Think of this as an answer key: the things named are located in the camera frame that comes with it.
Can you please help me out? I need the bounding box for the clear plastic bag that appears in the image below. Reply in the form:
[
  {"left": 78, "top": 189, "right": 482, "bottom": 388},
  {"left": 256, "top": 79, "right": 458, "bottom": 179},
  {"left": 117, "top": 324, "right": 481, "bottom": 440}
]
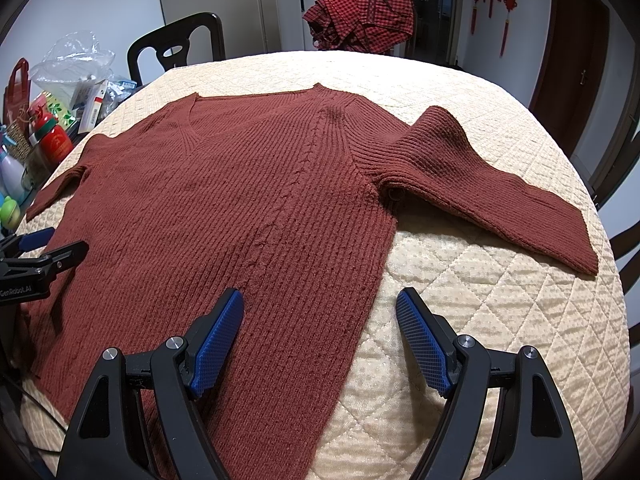
[{"left": 29, "top": 30, "right": 116, "bottom": 108}]

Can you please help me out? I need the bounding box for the dark wooden chair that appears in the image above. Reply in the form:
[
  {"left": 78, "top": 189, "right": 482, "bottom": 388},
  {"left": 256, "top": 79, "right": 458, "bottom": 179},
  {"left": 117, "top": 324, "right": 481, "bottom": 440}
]
[
  {"left": 597, "top": 162, "right": 639, "bottom": 353},
  {"left": 127, "top": 12, "right": 226, "bottom": 87}
]

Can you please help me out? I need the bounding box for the white red paper box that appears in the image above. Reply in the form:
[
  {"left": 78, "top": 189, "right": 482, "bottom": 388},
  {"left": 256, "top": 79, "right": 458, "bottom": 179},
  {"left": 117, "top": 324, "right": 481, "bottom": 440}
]
[{"left": 78, "top": 80, "right": 108, "bottom": 133}]

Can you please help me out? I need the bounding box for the red checked cloth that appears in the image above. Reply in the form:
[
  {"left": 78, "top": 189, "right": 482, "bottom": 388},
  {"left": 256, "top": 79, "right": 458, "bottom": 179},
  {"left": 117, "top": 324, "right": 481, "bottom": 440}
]
[{"left": 303, "top": 0, "right": 414, "bottom": 54}]

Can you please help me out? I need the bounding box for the red gift bag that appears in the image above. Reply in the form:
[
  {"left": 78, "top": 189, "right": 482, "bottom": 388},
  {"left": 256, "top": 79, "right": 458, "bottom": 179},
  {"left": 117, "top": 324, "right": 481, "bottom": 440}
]
[{"left": 2, "top": 58, "right": 30, "bottom": 126}]

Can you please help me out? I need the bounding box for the rust red knit sweater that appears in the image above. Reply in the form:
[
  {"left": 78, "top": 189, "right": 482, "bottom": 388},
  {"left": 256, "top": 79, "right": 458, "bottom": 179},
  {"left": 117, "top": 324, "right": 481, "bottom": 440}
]
[{"left": 26, "top": 86, "right": 598, "bottom": 479}]

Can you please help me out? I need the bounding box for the red reindeer bottle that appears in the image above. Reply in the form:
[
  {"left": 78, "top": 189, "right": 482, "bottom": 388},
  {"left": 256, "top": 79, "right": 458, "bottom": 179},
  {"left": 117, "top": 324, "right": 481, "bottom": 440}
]
[{"left": 32, "top": 107, "right": 74, "bottom": 170}]

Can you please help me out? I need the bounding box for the black cable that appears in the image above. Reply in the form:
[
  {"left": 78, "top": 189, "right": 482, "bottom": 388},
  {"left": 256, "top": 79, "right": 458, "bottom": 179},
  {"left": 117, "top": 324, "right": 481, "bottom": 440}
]
[{"left": 8, "top": 378, "right": 68, "bottom": 461}]

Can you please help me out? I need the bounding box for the dark brown door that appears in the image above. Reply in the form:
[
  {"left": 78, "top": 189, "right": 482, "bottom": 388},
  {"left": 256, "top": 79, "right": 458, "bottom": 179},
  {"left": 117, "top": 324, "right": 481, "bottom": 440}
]
[{"left": 529, "top": 0, "right": 610, "bottom": 156}]

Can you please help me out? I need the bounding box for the white plastic bottle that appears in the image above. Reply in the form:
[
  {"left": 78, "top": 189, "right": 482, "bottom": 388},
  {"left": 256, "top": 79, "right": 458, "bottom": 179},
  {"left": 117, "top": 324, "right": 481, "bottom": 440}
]
[{"left": 1, "top": 146, "right": 27, "bottom": 204}]

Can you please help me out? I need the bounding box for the cream quilted table cover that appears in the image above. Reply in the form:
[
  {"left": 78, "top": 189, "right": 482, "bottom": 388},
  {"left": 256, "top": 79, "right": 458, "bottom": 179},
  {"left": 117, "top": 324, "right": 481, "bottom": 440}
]
[{"left": 14, "top": 50, "right": 630, "bottom": 480}]

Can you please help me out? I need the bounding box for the green round container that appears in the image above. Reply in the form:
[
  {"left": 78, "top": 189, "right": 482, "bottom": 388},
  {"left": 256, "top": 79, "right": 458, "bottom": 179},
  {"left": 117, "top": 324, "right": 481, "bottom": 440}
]
[{"left": 0, "top": 196, "right": 21, "bottom": 231}]

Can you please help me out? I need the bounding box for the dark wooden chair far left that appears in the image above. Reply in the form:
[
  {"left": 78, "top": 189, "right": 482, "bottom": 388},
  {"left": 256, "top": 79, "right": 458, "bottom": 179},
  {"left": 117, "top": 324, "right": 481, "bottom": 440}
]
[{"left": 127, "top": 12, "right": 226, "bottom": 87}]

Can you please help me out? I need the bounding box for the dark wooden chair right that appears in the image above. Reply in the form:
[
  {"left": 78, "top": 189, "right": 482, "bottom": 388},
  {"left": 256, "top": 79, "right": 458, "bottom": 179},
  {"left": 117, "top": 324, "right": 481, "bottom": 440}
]
[{"left": 597, "top": 162, "right": 639, "bottom": 353}]

